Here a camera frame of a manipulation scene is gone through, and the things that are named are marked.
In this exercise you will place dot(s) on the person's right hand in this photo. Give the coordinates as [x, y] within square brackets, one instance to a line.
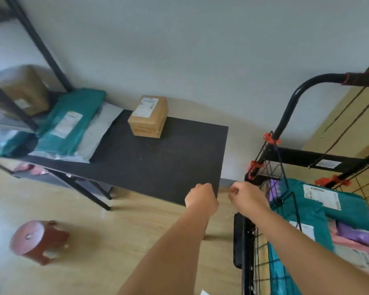
[249, 199]

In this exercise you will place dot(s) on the person's left hand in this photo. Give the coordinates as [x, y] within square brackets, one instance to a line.
[201, 199]

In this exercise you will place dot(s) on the purple mailer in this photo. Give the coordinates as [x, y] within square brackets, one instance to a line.
[356, 233]
[273, 190]

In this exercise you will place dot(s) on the small brown cardboard box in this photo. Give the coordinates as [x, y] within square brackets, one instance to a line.
[147, 125]

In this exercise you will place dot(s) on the white mailer bag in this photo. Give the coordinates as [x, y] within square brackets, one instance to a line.
[104, 122]

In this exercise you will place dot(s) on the bulky taped cardboard box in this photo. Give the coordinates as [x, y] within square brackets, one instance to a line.
[27, 86]

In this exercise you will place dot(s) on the person's right forearm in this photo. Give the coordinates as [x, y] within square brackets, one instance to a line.
[310, 258]

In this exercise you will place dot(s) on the person's left forearm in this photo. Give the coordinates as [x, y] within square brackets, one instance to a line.
[166, 258]

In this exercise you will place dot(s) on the black low metal table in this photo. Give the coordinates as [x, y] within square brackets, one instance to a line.
[160, 156]

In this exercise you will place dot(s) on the beige cabinet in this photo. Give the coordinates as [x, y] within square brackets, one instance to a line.
[341, 119]

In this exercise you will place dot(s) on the red-brown plastic stool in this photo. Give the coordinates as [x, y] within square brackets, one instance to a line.
[30, 236]

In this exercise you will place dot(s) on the black metal shelf rack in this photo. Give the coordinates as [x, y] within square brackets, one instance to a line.
[40, 46]

